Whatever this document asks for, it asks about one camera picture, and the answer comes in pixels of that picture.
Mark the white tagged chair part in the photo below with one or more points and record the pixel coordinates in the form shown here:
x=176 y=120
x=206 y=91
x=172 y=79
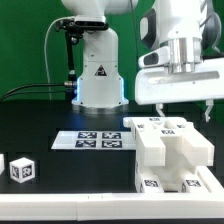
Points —
x=180 y=135

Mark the paper sheet with tags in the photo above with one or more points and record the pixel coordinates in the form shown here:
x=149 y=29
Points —
x=93 y=140

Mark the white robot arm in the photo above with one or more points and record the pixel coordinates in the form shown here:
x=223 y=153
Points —
x=184 y=63

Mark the white chair seat part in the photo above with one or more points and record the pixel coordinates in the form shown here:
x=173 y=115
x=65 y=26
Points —
x=170 y=175

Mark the white L-shaped fence frame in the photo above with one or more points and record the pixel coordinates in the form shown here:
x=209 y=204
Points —
x=116 y=206

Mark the black camera on stand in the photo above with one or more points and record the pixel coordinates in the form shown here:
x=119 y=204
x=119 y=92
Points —
x=74 y=31

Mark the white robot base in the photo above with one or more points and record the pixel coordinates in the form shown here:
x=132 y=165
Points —
x=100 y=88

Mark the long white chair back part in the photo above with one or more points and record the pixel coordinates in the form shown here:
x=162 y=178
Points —
x=150 y=149

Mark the white tagged cube left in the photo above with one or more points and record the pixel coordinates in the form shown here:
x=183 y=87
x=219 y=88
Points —
x=22 y=170

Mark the white part at left edge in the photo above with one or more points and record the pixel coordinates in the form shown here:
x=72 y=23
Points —
x=2 y=167

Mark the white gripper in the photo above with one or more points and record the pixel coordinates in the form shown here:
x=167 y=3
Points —
x=158 y=86

